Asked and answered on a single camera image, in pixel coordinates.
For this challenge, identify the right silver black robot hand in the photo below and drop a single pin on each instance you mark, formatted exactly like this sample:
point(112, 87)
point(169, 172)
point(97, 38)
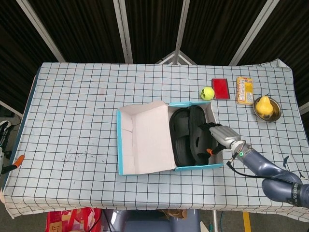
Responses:
point(224, 135)

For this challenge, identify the black rubber slipper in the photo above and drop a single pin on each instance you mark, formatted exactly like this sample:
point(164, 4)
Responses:
point(178, 120)
point(196, 116)

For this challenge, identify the light blue cardboard shoe box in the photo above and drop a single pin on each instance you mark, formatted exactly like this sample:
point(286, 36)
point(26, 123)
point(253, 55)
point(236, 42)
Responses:
point(149, 137)

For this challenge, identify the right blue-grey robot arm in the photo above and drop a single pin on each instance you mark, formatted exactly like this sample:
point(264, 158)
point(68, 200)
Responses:
point(265, 166)

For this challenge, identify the red patterned bag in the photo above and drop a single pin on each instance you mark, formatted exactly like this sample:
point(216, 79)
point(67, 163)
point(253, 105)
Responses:
point(72, 220)

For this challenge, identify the yellow-green tennis ball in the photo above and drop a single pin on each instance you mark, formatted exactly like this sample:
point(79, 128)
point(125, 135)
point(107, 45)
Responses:
point(207, 93)

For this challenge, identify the red flat case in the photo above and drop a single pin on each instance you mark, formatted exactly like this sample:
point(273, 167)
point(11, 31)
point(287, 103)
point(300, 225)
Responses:
point(220, 88)

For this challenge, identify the yellow pear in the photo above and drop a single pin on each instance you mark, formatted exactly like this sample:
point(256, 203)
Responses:
point(264, 107)

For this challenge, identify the yellow snack packet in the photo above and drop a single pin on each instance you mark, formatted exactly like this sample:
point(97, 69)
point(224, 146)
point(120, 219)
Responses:
point(245, 90)

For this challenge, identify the small steel bowl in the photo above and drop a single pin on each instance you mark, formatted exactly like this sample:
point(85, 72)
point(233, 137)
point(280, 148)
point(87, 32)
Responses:
point(277, 110)

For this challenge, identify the white metal floor bar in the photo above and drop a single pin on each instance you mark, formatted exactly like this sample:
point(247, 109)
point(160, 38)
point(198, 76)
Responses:
point(9, 108)
point(304, 106)

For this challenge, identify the metal table leg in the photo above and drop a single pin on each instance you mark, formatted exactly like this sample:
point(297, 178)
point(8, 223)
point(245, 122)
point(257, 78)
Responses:
point(215, 222)

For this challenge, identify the brown crumpled paper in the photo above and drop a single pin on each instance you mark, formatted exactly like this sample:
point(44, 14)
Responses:
point(178, 213)

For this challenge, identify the black corrugated partition panel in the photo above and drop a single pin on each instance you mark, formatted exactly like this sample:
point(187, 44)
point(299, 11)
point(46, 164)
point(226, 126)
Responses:
point(152, 26)
point(12, 48)
point(289, 29)
point(84, 29)
point(212, 29)

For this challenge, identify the white checked tablecloth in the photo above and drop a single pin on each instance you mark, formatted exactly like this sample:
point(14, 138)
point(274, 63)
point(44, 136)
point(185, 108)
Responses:
point(72, 108)

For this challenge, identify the black clamp with orange tips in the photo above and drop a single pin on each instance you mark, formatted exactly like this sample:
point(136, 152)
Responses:
point(19, 160)

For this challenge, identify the white triangular frame foot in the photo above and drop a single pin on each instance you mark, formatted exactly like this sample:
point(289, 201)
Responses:
point(169, 58)

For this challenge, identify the white metal partition post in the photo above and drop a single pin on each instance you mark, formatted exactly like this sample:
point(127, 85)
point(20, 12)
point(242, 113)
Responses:
point(41, 31)
point(252, 31)
point(182, 24)
point(123, 31)

